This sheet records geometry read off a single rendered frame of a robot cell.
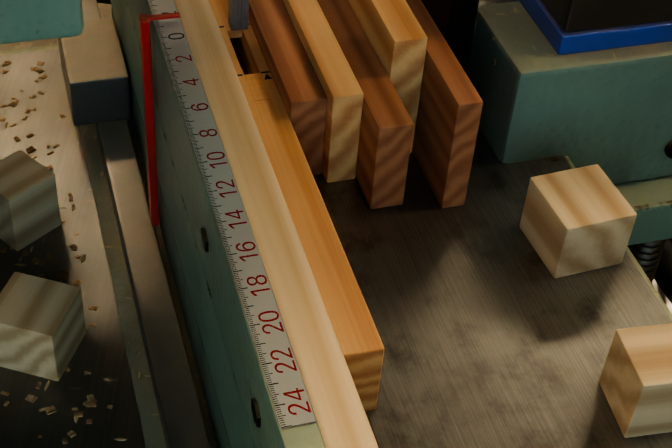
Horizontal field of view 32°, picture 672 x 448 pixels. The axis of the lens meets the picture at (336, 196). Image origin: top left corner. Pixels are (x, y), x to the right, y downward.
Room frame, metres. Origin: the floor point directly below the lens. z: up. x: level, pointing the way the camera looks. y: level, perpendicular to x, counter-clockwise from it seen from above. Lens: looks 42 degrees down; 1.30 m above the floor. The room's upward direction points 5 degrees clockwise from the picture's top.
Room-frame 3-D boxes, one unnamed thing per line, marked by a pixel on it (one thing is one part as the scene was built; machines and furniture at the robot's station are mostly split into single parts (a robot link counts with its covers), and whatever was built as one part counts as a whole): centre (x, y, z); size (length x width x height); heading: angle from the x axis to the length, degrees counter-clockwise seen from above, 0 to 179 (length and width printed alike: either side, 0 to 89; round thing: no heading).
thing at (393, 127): (0.56, 0.01, 0.93); 0.24 x 0.02 x 0.05; 20
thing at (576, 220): (0.43, -0.12, 0.92); 0.04 x 0.04 x 0.03; 23
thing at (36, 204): (0.51, 0.19, 0.82); 0.03 x 0.03 x 0.04; 53
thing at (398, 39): (0.57, 0.00, 0.94); 0.17 x 0.02 x 0.07; 20
